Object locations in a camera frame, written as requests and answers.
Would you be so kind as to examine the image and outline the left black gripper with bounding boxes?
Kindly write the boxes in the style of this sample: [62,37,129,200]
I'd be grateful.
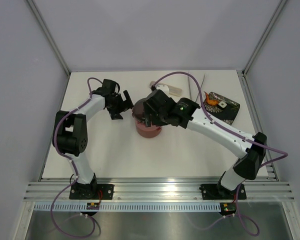
[107,90,136,120]

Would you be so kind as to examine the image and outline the grey transparent lid with handle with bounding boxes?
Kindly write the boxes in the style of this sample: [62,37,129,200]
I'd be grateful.
[132,98,146,123]

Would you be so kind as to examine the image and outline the metal tongs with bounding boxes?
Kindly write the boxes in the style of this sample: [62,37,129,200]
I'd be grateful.
[188,70,206,105]

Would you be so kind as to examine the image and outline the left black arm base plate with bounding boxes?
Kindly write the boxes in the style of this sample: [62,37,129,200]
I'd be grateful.
[69,183,114,200]

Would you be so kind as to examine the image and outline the white slotted cable duct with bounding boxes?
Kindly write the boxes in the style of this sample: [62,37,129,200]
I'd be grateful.
[34,201,221,213]

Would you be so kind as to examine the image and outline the black floral food tray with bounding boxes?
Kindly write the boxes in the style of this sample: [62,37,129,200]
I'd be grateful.
[203,92,241,125]

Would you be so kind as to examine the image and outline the pink steel bowl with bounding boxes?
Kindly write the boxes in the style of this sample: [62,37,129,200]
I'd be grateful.
[134,118,148,131]

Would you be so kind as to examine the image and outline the aluminium front rail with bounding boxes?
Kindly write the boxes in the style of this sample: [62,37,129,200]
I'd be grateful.
[23,177,295,202]

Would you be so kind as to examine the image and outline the orange shrimp on tray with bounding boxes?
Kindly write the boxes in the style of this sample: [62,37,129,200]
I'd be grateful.
[204,92,219,106]

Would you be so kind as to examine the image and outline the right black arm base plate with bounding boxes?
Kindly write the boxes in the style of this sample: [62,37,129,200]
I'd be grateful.
[199,183,247,200]

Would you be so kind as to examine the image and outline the dark red steel bowl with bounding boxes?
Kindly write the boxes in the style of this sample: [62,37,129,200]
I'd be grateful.
[136,124,162,139]

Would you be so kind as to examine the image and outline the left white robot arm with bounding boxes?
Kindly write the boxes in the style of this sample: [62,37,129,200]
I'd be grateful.
[52,77,134,199]

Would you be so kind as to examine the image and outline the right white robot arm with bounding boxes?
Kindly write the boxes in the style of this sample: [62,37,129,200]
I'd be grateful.
[143,89,267,198]

